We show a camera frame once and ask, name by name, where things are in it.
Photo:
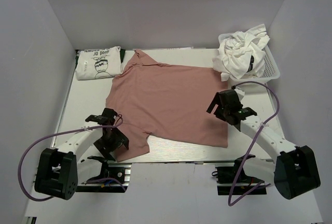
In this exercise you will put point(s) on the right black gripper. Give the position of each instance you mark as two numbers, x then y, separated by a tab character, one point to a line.
221	107

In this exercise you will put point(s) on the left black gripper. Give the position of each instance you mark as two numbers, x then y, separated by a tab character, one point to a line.
114	141

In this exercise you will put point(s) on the pink t shirt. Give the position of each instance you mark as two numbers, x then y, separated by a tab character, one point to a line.
166	101

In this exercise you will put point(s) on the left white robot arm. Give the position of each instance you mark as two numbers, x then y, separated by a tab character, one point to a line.
82	159

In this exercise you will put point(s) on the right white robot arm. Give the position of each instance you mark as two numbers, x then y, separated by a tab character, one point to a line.
292	169

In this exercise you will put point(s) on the crumpled white shirts pile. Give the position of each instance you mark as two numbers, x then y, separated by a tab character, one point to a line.
241	54

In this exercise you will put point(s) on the white plastic basket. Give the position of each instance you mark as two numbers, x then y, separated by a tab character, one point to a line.
271	71

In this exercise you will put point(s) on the folded white printed t shirt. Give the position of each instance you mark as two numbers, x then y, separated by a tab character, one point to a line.
98	63

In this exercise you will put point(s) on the folded dark green t shirt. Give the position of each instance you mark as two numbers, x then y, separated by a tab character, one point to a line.
122	55

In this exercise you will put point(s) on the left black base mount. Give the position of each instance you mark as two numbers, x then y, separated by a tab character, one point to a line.
112	179

